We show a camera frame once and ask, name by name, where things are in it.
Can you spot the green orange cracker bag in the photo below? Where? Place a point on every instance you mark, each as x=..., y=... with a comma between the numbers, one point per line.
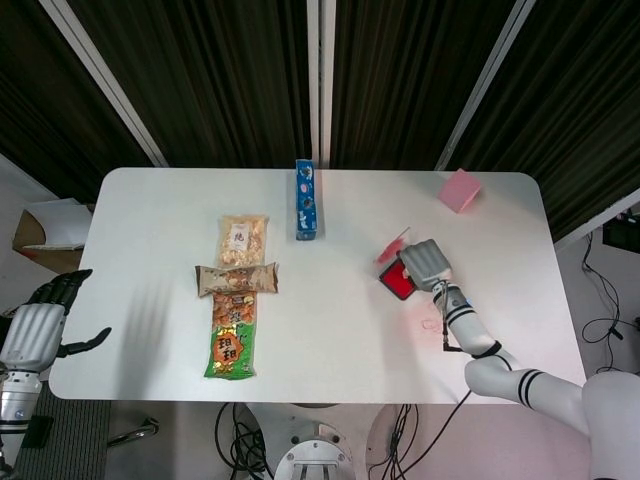
x=231, y=345

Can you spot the black electronic box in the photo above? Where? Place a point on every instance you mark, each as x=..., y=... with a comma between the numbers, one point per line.
x=622, y=234

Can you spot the red ink pad case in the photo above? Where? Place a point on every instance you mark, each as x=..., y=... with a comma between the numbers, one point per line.
x=395, y=281

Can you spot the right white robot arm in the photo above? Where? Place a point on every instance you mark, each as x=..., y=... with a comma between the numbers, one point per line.
x=475, y=335

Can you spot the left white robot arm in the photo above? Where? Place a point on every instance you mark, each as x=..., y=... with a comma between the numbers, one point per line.
x=15, y=405

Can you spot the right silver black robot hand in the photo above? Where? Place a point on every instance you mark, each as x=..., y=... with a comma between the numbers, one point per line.
x=427, y=262

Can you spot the white partition post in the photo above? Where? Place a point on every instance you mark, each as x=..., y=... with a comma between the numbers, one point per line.
x=482, y=85
x=321, y=75
x=107, y=85

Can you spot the dark pleated curtain panel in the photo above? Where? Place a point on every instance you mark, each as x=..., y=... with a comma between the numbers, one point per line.
x=40, y=100
x=410, y=75
x=575, y=100
x=210, y=75

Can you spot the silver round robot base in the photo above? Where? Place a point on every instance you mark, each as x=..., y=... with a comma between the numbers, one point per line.
x=320, y=460

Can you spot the clear beige cracker bag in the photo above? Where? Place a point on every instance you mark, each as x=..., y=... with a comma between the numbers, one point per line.
x=242, y=240

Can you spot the blue upright snack box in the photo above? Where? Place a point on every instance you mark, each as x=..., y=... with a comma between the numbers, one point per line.
x=306, y=205

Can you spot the chrome chair leg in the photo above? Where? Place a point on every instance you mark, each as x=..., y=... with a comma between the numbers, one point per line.
x=135, y=434

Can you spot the pink sticky note block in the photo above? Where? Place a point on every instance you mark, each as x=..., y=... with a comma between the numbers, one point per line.
x=457, y=192

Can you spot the brown snack bar wrapper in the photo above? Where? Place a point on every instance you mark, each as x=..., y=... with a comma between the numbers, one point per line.
x=235, y=279

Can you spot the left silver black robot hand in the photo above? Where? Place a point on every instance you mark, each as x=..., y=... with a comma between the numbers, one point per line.
x=32, y=332

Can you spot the black ribbed floor mat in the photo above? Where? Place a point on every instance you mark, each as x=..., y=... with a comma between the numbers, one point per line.
x=75, y=440

